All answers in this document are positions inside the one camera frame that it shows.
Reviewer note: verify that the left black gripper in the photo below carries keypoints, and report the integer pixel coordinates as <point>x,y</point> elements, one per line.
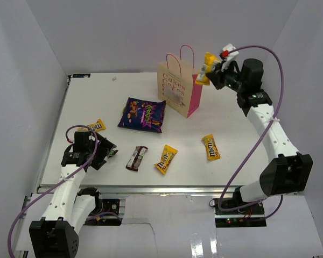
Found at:
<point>104,147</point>

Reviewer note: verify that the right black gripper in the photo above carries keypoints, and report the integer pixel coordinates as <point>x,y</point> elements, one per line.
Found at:
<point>217,79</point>

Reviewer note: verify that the yellow snack bar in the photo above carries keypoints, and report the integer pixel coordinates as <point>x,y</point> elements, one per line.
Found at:
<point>209,65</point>

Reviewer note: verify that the purple Krokant snack bag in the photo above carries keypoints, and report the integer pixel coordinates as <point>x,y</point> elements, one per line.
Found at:
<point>143,115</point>

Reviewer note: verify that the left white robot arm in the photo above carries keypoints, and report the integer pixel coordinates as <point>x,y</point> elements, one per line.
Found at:
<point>56,234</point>

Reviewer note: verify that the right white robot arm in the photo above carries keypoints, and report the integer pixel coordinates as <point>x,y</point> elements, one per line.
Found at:
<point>288,169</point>

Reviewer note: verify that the beige pink paper bag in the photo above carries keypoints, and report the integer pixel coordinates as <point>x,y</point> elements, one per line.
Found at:
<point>176,79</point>

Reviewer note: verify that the purple M&M's pack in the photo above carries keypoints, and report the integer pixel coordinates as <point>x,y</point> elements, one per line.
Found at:
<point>112,153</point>

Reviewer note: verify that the yellow M&M's pack left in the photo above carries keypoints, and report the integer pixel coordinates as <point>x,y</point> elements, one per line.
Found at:
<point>97,126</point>

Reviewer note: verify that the yellow m&m's pack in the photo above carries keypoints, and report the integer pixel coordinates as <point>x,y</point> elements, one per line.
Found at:
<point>166,159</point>
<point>97,126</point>
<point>211,149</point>

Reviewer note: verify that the brown chocolate bar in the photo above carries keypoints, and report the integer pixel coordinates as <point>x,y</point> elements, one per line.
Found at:
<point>136,158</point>

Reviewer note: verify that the yellow M&M's pack centre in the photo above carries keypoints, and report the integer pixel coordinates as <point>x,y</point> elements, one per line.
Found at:
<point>166,159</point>

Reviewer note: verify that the yellow M&M's pack right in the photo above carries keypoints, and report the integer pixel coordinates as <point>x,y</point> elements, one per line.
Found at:
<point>211,149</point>

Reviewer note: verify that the left blue table label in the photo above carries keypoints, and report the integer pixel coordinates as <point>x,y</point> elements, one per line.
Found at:
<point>81,75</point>

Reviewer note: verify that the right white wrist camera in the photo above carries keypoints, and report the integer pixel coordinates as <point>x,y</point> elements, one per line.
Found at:
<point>228,55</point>

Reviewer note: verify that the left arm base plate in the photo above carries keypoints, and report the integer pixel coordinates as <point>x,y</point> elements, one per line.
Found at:
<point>106,215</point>

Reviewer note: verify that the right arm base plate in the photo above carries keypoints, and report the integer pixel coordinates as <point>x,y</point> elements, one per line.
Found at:
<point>253,216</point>

